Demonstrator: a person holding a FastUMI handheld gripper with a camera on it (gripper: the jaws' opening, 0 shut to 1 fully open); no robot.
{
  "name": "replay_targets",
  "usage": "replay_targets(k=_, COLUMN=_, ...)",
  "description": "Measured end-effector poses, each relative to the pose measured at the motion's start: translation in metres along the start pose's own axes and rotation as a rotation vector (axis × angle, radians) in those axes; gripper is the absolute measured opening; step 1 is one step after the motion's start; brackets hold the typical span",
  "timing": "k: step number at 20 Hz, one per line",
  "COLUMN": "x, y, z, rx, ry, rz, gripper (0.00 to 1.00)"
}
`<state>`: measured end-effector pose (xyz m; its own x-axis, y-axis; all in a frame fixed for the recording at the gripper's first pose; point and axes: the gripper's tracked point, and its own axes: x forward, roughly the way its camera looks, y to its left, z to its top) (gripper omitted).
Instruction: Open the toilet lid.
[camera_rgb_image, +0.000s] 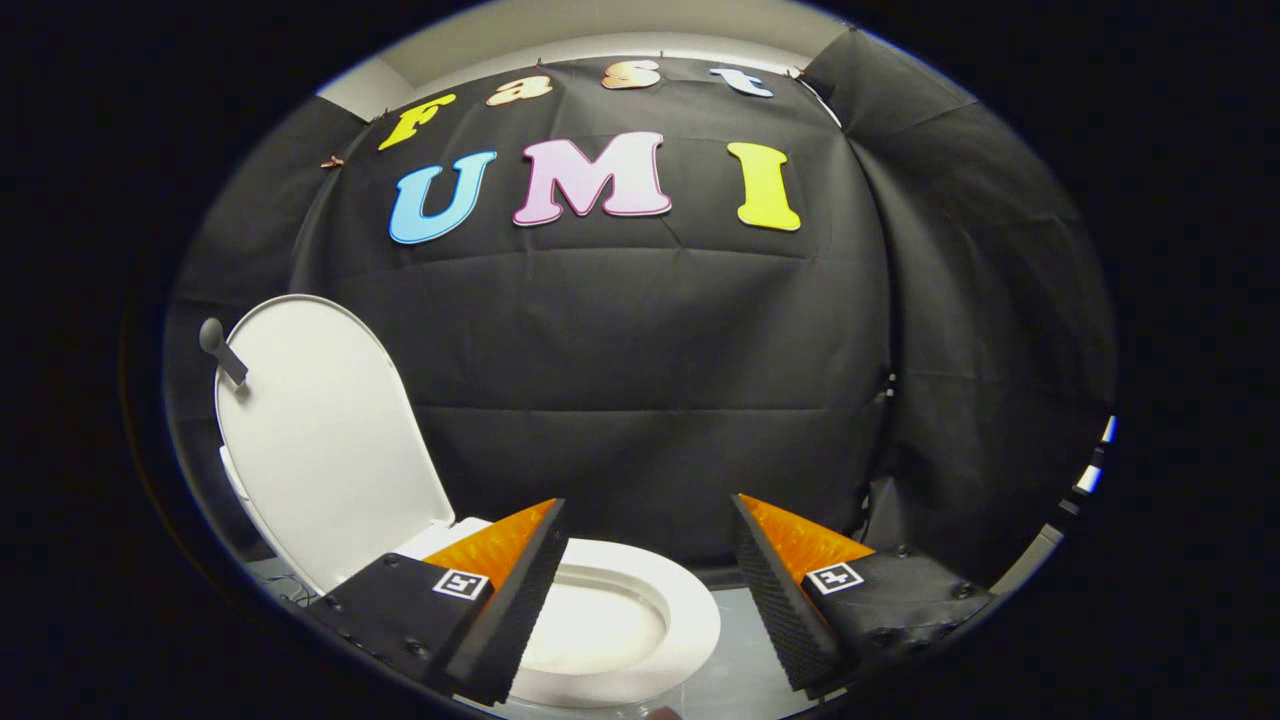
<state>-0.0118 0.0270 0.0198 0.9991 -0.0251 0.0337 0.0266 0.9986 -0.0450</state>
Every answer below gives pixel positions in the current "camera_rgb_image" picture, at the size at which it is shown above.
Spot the grey panel board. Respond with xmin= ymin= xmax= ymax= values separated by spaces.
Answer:
xmin=990 ymin=523 xmax=1066 ymax=598

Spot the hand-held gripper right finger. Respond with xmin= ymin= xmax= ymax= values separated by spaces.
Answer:
xmin=730 ymin=493 xmax=996 ymax=699

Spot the white toilet lid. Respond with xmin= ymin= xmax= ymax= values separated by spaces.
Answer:
xmin=215 ymin=293 xmax=456 ymax=596

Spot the black cable bundle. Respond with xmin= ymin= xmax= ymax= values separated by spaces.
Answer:
xmin=262 ymin=572 xmax=321 ymax=607

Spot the white toilet with tank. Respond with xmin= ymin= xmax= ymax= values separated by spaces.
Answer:
xmin=220 ymin=445 xmax=701 ymax=720

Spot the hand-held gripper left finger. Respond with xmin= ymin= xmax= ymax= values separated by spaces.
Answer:
xmin=305 ymin=497 xmax=571 ymax=709

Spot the white toilet seat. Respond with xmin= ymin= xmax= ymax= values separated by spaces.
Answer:
xmin=420 ymin=517 xmax=721 ymax=709

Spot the black backdrop cloth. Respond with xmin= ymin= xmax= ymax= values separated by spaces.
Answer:
xmin=165 ymin=30 xmax=1116 ymax=591

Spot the black round knob handle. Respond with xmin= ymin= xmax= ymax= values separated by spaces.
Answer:
xmin=198 ymin=317 xmax=249 ymax=387

